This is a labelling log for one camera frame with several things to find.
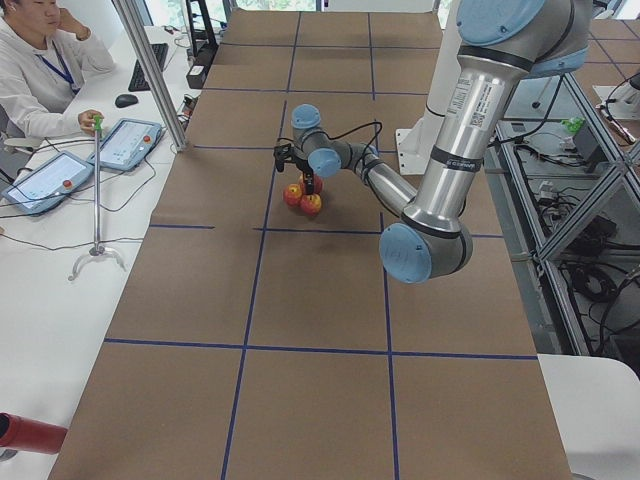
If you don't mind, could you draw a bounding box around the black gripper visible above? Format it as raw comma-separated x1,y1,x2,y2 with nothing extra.
295,158,316,195

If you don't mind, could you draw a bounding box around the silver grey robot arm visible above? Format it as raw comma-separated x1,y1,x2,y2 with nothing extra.
291,1,592,283

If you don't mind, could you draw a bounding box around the red yellow apple left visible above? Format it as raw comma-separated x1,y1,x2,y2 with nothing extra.
283,183,303,207

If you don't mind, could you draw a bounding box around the red yellow apple front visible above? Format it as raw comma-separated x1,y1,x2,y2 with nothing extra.
299,194,322,216

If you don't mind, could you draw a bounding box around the black box on table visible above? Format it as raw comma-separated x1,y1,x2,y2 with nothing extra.
186,65,208,90

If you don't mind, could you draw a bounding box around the brown paper table cover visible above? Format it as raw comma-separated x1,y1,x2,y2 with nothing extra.
51,12,570,479

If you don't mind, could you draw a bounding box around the far blue teach pendant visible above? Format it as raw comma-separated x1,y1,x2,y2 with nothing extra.
99,118,162,172

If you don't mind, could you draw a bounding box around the blue teach pendant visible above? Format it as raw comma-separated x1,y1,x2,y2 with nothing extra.
99,118,162,172
1,151,94,215

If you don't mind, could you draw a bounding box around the black keyboard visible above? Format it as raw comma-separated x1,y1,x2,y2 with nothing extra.
127,42,170,93

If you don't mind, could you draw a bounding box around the black computer mouse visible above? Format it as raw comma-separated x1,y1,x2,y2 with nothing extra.
114,94,139,108

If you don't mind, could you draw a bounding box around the silver reacher grabber tool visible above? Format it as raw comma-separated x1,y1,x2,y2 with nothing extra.
68,115,126,282

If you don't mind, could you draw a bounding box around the near blue teach pendant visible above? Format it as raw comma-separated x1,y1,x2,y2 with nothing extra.
1,151,94,215

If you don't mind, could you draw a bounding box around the person in white hoodie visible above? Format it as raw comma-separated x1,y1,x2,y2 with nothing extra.
1,1,114,138

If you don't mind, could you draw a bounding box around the red bottle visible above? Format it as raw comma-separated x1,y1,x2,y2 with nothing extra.
1,412,68,454

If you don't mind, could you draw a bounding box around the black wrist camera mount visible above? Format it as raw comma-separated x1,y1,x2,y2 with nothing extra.
273,143,298,173

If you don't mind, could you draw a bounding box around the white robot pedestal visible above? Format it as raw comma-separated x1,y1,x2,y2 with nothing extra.
396,0,461,175

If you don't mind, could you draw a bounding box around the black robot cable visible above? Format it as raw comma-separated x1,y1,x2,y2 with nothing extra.
275,121,566,221

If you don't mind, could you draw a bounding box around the aluminium frame post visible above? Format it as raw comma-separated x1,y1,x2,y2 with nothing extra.
113,0,187,152

